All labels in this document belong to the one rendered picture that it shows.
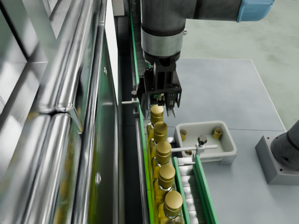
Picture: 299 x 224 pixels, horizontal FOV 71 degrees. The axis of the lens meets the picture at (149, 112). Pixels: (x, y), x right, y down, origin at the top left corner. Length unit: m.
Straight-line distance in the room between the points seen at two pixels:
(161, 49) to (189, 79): 0.96
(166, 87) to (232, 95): 0.89
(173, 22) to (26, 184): 0.28
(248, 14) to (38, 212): 0.35
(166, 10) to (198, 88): 0.96
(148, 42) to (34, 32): 0.19
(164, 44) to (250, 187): 0.73
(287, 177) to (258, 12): 0.72
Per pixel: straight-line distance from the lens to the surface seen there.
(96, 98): 0.37
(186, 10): 0.34
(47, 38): 0.27
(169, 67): 0.38
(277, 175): 0.94
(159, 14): 0.35
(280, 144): 0.94
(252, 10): 0.36
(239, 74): 1.45
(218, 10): 0.35
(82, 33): 0.39
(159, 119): 0.56
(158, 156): 0.49
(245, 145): 1.07
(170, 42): 0.37
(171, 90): 0.41
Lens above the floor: 1.56
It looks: 48 degrees down
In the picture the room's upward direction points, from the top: straight up
